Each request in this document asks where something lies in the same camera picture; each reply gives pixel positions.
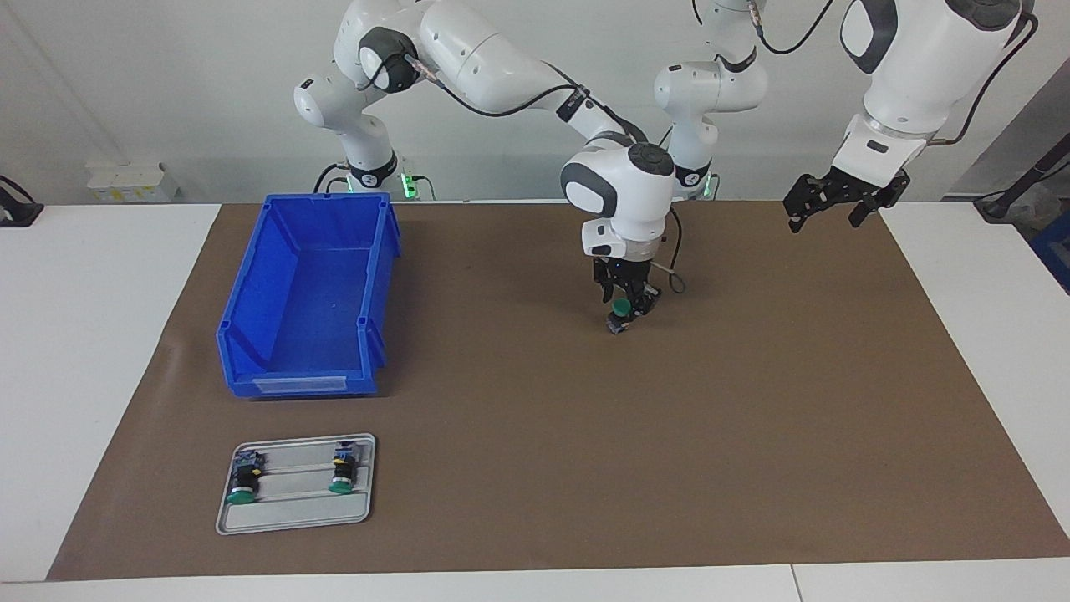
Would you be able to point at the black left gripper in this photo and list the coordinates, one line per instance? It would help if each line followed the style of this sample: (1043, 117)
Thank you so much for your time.
(857, 191)

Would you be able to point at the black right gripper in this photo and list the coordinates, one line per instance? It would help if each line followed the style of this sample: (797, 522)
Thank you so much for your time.
(623, 274)

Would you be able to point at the green push button switch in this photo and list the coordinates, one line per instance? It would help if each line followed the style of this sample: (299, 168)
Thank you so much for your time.
(619, 309)

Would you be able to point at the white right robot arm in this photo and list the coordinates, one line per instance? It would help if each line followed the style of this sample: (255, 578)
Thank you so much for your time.
(485, 58)

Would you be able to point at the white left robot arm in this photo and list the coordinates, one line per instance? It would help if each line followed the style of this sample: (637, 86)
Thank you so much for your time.
(928, 67)

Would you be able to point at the green push button yellow block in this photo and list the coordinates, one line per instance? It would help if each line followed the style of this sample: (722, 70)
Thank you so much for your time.
(343, 472)

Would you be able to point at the green push button grey block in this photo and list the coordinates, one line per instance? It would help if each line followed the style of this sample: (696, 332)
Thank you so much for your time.
(244, 481)

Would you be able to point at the brown table mat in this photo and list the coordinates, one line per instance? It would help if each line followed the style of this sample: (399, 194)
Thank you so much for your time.
(627, 460)

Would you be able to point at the black stand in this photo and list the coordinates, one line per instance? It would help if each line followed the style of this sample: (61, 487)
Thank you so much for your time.
(1016, 188)

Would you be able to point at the blue crate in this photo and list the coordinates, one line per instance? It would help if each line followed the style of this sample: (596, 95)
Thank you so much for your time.
(1055, 251)

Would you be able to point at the blue plastic storage bin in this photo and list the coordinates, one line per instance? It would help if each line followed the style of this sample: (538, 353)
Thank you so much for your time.
(309, 309)

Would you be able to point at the silver metal tray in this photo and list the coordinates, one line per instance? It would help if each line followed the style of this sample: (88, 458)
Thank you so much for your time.
(292, 510)

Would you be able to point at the white background box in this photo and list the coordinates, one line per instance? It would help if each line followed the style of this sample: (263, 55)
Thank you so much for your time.
(129, 182)

